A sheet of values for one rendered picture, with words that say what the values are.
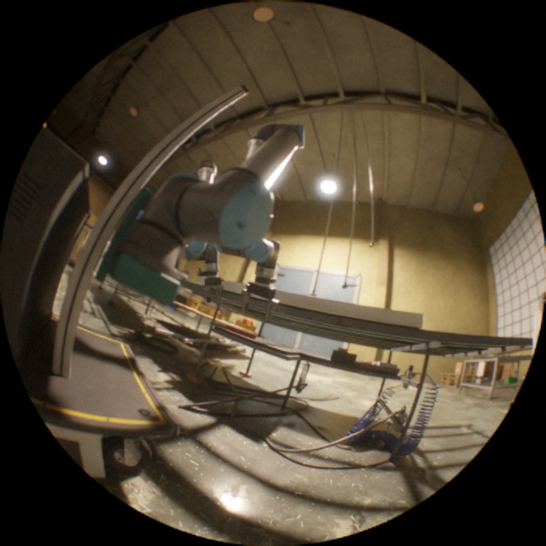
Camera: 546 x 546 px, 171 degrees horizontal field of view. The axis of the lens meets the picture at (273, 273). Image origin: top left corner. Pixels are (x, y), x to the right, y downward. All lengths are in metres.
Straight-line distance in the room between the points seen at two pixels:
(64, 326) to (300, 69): 8.00
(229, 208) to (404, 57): 7.86
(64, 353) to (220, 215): 0.57
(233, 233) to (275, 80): 7.95
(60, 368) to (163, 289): 0.43
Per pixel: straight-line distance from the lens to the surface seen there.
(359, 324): 0.96
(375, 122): 8.25
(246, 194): 0.36
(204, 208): 0.38
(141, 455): 0.79
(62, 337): 0.61
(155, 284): 0.42
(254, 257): 0.67
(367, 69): 7.77
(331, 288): 7.91
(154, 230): 0.45
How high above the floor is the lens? 0.68
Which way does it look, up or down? 18 degrees up
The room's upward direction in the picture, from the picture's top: 18 degrees clockwise
